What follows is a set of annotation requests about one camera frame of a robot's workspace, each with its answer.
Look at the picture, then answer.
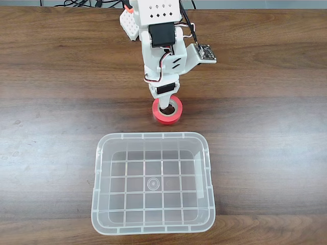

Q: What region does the red tape roll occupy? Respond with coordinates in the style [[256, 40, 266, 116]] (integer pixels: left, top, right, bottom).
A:
[[152, 95, 183, 126]]

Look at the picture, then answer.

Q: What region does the clear plastic box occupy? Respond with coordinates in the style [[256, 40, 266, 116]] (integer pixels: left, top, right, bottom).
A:
[[90, 132, 217, 236]]

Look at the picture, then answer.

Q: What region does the white red servo wire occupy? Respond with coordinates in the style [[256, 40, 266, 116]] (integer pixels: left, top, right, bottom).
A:
[[143, 45, 177, 84]]

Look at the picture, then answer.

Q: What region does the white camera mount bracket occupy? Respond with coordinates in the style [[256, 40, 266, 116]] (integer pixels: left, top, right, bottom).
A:
[[178, 43, 217, 75]]

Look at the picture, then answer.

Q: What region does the camera circuit board black lens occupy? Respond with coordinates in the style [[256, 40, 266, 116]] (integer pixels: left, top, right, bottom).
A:
[[195, 43, 217, 64]]

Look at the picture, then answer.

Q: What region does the black camera cable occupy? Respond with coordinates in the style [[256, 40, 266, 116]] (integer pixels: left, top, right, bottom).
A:
[[178, 0, 202, 49]]

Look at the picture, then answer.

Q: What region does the black cable bundle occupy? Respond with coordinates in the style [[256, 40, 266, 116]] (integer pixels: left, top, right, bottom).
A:
[[53, 0, 126, 8]]

